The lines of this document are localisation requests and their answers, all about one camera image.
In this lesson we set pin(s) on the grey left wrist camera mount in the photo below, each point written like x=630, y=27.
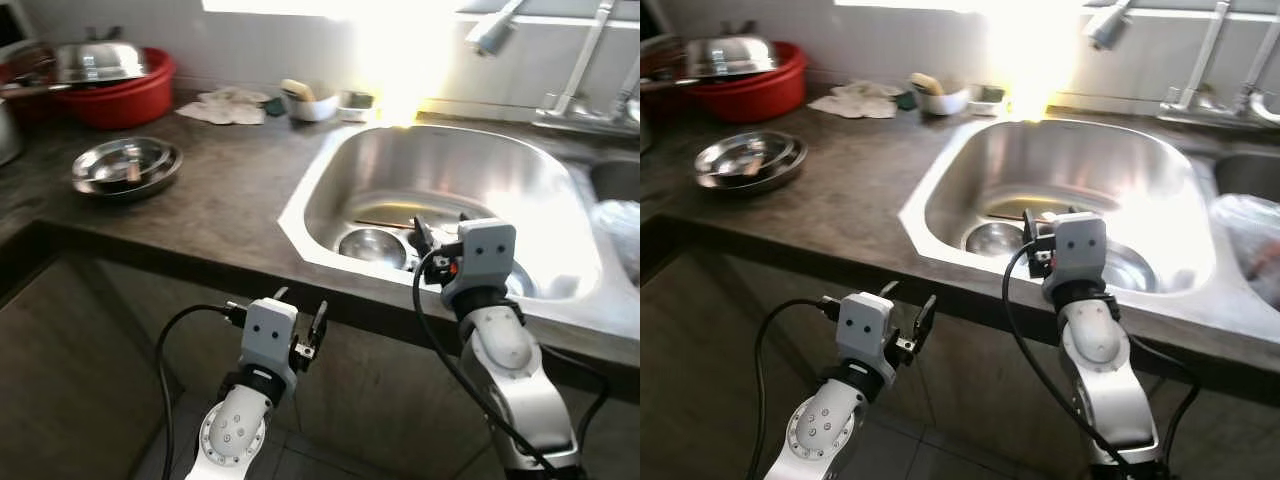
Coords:
x=862, y=330
x=265, y=335

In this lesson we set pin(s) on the white dish cloth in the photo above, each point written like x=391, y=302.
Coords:
x=225, y=107
x=855, y=100

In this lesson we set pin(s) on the stainless steel double sink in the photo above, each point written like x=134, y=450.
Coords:
x=450, y=170
x=1050, y=170

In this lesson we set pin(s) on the raw red meat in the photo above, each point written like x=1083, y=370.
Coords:
x=1268, y=262

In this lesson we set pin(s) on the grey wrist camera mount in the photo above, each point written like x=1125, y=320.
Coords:
x=485, y=255
x=1078, y=250
x=265, y=335
x=862, y=330

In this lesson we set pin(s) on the small brown utensil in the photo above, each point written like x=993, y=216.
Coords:
x=132, y=170
x=757, y=165

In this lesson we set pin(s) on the clear plastic bag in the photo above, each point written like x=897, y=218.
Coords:
x=618, y=235
x=1235, y=225

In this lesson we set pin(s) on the small clear plastic container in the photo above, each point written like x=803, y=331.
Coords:
x=357, y=107
x=986, y=100

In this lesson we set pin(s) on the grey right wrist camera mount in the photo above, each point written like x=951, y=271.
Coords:
x=485, y=255
x=1078, y=250

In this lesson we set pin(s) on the small steel dish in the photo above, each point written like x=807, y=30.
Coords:
x=722, y=160
x=100, y=165

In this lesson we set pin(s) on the shiny steel lid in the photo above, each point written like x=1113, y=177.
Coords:
x=730, y=57
x=100, y=62

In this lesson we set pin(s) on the large shallow steel plate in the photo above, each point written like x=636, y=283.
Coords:
x=165, y=185
x=795, y=172

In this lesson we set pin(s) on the green scouring pad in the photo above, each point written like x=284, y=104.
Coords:
x=904, y=100
x=273, y=108

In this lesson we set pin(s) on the red dish rack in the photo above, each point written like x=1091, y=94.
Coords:
x=25, y=75
x=662, y=90

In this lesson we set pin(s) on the chrome spray head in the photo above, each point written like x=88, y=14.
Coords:
x=1108, y=28
x=492, y=32

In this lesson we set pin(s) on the white ceramic bowl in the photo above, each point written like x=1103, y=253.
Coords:
x=945, y=102
x=315, y=108

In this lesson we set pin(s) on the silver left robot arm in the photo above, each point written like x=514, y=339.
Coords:
x=820, y=440
x=235, y=440

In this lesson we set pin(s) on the yellow sponge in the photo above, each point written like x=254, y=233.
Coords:
x=925, y=84
x=297, y=90

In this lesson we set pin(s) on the chrome faucet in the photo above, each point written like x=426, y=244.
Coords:
x=1200, y=112
x=572, y=113

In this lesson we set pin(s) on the red plastic basin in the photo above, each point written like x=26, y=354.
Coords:
x=130, y=100
x=760, y=100

